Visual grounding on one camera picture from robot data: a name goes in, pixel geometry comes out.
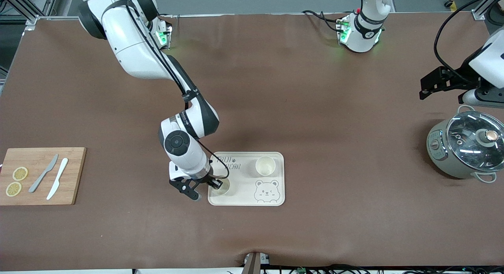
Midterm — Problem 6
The white IKEA cup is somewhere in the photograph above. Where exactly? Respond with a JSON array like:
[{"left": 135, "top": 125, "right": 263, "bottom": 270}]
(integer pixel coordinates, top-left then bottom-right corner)
[
  {"left": 256, "top": 156, "right": 276, "bottom": 176},
  {"left": 211, "top": 178, "right": 231, "bottom": 196}
]

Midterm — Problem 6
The cream tray with bear print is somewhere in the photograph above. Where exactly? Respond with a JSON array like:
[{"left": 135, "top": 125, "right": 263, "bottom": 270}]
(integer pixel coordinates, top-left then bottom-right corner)
[{"left": 208, "top": 152, "right": 285, "bottom": 206}]

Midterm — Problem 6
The glass pot lid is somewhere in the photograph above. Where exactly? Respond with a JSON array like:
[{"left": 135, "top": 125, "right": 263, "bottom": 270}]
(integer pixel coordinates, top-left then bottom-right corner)
[{"left": 447, "top": 111, "right": 504, "bottom": 172}]

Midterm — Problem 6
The sage green electric cooking pot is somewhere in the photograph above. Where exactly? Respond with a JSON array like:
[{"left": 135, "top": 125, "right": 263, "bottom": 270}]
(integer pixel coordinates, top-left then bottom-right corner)
[{"left": 426, "top": 105, "right": 497, "bottom": 183}]

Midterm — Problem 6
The wooden cutting board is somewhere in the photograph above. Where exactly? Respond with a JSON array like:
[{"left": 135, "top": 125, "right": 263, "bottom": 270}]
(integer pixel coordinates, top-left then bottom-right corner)
[{"left": 0, "top": 147, "right": 87, "bottom": 206}]

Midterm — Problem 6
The white plastic knife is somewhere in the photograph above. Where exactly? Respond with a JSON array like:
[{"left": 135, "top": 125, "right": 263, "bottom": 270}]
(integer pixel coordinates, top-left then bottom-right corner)
[{"left": 46, "top": 158, "right": 69, "bottom": 200}]

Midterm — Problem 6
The brown table cover mat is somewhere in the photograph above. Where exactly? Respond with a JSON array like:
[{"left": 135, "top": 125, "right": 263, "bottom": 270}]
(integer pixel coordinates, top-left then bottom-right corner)
[{"left": 0, "top": 13, "right": 504, "bottom": 271}]

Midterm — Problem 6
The grey plastic knife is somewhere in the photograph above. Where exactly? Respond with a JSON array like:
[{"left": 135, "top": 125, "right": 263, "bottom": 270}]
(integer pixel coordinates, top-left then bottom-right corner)
[{"left": 28, "top": 154, "right": 59, "bottom": 193}]

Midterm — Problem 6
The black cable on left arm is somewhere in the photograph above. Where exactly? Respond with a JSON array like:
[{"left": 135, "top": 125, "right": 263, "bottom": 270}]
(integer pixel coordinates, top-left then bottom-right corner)
[{"left": 433, "top": 0, "right": 504, "bottom": 85}]

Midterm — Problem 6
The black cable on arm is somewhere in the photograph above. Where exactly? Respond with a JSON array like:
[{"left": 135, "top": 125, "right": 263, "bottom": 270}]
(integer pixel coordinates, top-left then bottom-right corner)
[
  {"left": 433, "top": 0, "right": 504, "bottom": 85},
  {"left": 124, "top": 0, "right": 230, "bottom": 177}
]

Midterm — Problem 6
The aluminium frame profile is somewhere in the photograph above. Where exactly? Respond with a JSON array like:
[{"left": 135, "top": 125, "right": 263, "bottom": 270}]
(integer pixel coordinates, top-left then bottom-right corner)
[
  {"left": 0, "top": 0, "right": 59, "bottom": 27},
  {"left": 471, "top": 0, "right": 504, "bottom": 20}
]

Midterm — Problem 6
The metal bracket at table edge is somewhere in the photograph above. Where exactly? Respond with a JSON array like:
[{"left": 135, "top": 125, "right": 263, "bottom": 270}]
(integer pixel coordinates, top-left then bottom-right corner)
[{"left": 243, "top": 252, "right": 271, "bottom": 274}]

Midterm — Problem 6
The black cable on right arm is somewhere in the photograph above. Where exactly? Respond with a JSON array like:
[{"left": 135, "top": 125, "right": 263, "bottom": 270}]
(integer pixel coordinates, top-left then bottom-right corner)
[{"left": 124, "top": 0, "right": 230, "bottom": 177}]

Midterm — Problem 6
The black cable at arm base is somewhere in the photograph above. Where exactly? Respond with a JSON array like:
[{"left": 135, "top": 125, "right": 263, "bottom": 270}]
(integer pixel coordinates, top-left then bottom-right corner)
[{"left": 302, "top": 9, "right": 344, "bottom": 31}]

